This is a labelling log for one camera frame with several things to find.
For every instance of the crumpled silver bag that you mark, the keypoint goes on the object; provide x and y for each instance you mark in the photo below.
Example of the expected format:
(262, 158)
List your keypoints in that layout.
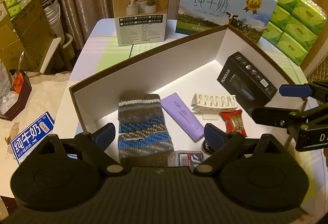
(5, 88)

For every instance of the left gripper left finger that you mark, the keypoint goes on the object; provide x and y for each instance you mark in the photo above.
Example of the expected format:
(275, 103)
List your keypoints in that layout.
(93, 148)

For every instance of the dark wooden tray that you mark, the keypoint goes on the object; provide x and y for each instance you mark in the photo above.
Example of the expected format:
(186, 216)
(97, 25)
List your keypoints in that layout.
(20, 92)

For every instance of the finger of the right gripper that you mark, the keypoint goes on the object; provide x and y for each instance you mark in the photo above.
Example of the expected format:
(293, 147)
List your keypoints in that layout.
(279, 117)
(317, 90)

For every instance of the purple cream tube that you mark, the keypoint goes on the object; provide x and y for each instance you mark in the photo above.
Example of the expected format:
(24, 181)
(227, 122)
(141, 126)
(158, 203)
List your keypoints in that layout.
(179, 111)

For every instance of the green tissue pack stack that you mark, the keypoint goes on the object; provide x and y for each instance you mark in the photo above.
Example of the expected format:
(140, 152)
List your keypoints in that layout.
(294, 27)

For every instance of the blue dental floss box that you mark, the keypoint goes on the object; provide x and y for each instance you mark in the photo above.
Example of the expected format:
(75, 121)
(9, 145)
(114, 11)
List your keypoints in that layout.
(190, 159)

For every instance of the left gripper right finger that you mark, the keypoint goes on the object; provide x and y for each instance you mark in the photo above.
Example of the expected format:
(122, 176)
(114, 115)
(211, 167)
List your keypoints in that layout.
(224, 146)

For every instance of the black shaver box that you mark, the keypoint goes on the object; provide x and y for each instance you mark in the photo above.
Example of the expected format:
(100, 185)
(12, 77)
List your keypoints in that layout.
(241, 78)

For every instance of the checked tablecloth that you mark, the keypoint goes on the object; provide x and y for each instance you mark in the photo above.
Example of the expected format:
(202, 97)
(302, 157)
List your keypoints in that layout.
(100, 52)

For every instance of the red candy wrapper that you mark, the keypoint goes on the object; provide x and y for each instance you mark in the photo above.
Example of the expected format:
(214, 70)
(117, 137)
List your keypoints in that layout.
(233, 121)

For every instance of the quilted chair cushion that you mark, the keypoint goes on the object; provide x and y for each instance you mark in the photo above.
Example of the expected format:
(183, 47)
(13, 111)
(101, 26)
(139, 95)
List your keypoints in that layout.
(320, 73)

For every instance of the brown cardboard carton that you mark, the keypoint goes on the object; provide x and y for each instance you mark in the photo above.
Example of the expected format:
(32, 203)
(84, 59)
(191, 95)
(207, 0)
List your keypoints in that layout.
(29, 33)

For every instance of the white bucket with handle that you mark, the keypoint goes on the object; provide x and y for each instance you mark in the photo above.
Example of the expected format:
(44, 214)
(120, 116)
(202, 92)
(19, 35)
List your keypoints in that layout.
(53, 12)

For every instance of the white hair claw clip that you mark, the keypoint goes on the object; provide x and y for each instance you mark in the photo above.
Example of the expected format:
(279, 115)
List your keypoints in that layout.
(204, 102)

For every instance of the humidifier product box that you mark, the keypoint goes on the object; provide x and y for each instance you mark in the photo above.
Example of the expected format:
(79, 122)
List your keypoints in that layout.
(140, 21)

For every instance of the brown cardboard storage box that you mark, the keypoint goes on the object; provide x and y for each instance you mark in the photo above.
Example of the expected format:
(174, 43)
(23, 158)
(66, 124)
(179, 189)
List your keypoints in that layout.
(185, 66)

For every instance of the blue milk carton box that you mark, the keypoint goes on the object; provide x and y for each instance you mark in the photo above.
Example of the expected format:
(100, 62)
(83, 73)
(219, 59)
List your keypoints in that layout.
(250, 17)

